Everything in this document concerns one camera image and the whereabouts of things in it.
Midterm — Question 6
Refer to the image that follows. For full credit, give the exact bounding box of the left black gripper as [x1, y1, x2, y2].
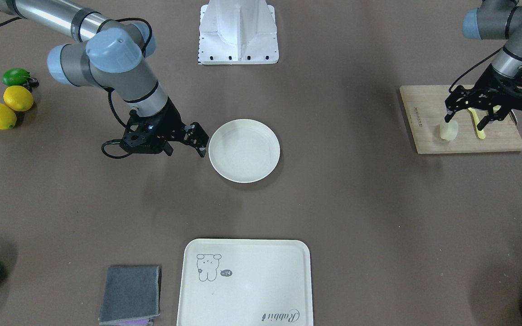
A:
[444, 65, 522, 130]

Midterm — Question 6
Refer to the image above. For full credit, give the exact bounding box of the dark grey folded cloth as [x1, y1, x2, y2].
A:
[99, 265, 161, 326]

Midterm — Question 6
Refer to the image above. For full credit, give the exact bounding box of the bamboo cutting board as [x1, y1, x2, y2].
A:
[399, 85, 522, 154]

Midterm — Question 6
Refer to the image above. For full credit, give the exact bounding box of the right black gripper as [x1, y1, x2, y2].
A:
[120, 98, 209, 158]

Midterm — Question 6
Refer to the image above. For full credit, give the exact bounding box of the cream rabbit tray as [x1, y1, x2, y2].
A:
[177, 239, 314, 326]

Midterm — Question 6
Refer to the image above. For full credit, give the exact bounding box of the yellow plastic knife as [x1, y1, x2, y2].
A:
[467, 108, 486, 140]

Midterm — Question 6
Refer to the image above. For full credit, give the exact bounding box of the white round plate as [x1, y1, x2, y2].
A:
[208, 119, 281, 183]

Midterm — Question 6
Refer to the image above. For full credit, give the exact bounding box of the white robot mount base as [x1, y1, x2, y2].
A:
[198, 0, 280, 65]

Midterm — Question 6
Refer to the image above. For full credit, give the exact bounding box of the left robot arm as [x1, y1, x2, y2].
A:
[444, 0, 522, 130]

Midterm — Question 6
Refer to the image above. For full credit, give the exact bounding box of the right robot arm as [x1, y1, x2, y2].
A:
[0, 0, 209, 157]

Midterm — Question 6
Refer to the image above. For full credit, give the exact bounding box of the green lime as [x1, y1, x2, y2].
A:
[1, 68, 31, 86]

